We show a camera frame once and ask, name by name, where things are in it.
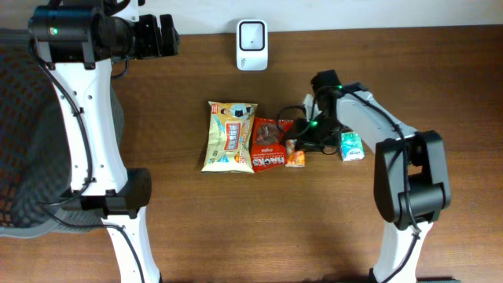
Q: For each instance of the white barcode scanner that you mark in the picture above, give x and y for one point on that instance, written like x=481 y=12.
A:
x=252 y=45

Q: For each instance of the red Hacks candy bag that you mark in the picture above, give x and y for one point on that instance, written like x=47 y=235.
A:
x=266 y=149

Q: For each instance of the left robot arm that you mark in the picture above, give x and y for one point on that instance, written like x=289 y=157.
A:
x=76 y=44

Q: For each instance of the orange tissue pack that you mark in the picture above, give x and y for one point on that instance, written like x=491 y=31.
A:
x=294 y=157

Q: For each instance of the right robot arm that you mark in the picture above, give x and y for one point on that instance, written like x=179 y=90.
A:
x=411 y=183

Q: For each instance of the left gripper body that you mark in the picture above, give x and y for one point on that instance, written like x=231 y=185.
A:
x=148 y=38

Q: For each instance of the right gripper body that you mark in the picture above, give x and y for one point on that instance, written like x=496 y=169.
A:
x=317 y=133

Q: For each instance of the beige snack bag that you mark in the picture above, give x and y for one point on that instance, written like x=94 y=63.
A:
x=229 y=135

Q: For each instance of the teal tissue pack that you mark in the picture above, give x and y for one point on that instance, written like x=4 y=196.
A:
x=351 y=146

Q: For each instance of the grey plastic mesh basket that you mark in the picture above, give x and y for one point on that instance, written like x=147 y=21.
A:
x=35 y=159

